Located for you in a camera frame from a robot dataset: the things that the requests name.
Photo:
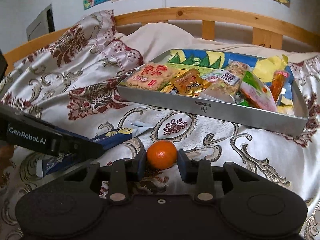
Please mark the gold foil packet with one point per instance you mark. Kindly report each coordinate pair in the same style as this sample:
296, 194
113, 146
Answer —
187, 82

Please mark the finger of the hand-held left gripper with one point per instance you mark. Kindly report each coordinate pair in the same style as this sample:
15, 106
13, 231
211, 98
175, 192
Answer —
82, 147
72, 133

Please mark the printed satin blanket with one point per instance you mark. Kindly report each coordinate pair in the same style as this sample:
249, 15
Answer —
75, 80

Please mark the clear mixed nut packet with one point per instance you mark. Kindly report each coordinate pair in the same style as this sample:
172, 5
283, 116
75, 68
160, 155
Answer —
230, 80

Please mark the wooden bed headboard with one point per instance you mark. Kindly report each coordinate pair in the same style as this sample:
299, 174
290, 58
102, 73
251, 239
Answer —
190, 13

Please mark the green pink snack packet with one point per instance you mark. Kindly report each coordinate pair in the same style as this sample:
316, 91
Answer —
257, 95

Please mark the orange tangerine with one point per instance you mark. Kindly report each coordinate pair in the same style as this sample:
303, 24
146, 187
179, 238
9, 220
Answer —
161, 155

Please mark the rice cracker packet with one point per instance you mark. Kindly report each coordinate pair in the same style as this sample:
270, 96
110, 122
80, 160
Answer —
150, 76

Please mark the cream pillow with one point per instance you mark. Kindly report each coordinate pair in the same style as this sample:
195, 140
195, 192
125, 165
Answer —
162, 35

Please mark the grey window frame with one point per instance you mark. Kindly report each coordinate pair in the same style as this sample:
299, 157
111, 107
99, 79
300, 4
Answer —
40, 23

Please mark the grey metal tray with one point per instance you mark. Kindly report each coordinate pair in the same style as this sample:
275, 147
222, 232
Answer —
225, 110

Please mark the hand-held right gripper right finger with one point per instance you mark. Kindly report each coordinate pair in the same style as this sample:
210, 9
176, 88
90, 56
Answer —
182, 166

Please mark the orange snack packet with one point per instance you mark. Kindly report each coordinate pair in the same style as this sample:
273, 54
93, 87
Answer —
280, 85

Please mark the colourful drawing sheet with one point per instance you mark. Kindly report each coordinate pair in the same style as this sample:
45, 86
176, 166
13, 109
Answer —
190, 57

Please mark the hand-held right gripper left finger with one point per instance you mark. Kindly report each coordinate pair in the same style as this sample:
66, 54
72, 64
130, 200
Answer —
140, 165

